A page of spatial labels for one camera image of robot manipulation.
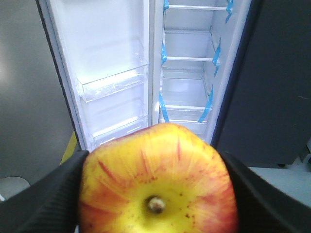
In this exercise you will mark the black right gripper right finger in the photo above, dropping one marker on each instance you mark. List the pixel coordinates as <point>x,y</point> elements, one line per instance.
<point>262,208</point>

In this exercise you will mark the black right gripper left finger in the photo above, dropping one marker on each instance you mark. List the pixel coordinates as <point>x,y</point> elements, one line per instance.
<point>49,205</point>

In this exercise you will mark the red yellow apple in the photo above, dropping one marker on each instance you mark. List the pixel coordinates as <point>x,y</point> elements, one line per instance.
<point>162,179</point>

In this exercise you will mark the dark grey fridge body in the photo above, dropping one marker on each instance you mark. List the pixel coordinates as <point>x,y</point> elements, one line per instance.
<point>259,79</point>

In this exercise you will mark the lower glass fridge shelf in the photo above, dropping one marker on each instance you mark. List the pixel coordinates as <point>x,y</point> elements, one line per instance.
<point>184,88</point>

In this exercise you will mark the glass fridge shelf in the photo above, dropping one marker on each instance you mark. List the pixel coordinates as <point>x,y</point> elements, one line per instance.
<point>196,46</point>
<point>184,88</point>
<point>192,7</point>

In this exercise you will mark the open fridge door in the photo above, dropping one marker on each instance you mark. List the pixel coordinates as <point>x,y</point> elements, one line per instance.
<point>72,28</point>

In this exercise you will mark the middle glass fridge shelf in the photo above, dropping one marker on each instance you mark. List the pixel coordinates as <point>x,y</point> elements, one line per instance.
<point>196,46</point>

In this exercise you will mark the upper glass fridge shelf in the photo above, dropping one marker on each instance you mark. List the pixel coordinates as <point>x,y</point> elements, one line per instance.
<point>192,7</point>

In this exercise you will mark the silver floor stand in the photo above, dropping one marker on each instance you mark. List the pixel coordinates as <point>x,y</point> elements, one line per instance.
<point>10,186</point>

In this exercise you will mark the lower clear door bin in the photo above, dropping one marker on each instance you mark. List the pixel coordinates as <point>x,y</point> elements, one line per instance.
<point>106,123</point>

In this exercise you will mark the clear door bin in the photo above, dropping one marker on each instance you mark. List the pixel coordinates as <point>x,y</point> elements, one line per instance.
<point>106,123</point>
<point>112,68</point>

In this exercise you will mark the clear crisper drawer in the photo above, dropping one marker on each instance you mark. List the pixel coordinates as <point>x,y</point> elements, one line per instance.
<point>196,119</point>

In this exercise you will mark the middle clear door bin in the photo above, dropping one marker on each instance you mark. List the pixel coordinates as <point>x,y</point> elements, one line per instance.
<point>112,68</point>

